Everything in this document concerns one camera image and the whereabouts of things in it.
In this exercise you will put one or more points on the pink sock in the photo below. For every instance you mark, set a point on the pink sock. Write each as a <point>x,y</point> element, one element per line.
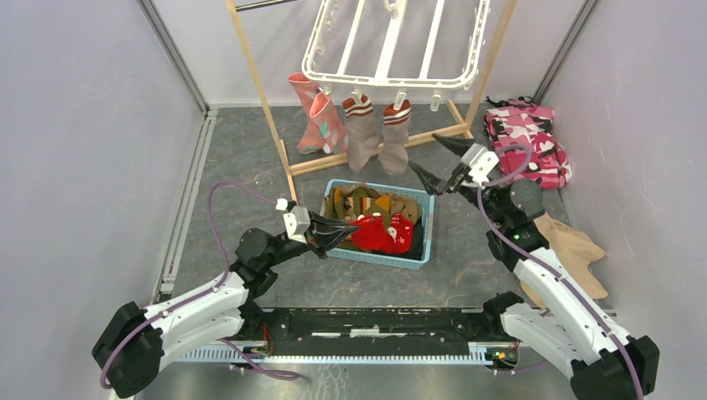
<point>307,90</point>
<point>329,126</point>

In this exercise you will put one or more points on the black metal rod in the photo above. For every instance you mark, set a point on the black metal rod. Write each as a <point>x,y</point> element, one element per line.
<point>261,4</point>

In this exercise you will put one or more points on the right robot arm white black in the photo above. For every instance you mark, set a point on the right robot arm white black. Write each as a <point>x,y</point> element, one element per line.
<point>601,359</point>

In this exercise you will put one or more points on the white clip hanger frame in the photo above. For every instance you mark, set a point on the white clip hanger frame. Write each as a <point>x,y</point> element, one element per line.
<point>381,77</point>

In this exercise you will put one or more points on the beige cloth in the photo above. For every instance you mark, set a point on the beige cloth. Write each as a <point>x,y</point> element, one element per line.
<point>576,251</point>

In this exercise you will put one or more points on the pink camouflage bag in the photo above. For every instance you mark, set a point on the pink camouflage bag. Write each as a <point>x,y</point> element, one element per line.
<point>521,132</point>

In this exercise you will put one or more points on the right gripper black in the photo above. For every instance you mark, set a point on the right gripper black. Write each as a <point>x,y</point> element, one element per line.
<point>436,185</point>

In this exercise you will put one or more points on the red sock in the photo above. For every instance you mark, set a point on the red sock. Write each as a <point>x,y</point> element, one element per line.
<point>401,231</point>
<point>371,234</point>

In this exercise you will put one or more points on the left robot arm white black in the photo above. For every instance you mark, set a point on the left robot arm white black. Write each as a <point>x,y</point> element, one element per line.
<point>139,342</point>

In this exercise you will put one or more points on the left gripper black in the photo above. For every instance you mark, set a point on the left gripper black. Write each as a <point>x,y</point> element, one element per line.
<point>325,232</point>

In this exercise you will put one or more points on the toothed cable rail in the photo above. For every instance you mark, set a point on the toothed cable rail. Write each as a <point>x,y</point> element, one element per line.
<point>222,353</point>

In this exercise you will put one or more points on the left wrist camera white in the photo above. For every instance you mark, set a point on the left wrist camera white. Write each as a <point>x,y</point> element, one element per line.
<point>296,219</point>

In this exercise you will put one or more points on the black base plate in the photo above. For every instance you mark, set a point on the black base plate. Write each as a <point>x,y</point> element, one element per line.
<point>376,331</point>

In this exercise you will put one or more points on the wooden rack frame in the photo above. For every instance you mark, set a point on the wooden rack frame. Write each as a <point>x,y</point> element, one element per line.
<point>461,127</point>

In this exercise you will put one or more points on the blue plastic basket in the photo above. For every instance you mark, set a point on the blue plastic basket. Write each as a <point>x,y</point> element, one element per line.
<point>420,251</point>

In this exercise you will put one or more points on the olive yellow sock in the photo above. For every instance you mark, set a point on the olive yellow sock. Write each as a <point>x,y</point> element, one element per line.
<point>349,202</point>

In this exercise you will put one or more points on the grey brown striped sock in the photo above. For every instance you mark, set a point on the grey brown striped sock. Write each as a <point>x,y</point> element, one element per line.
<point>363,133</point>

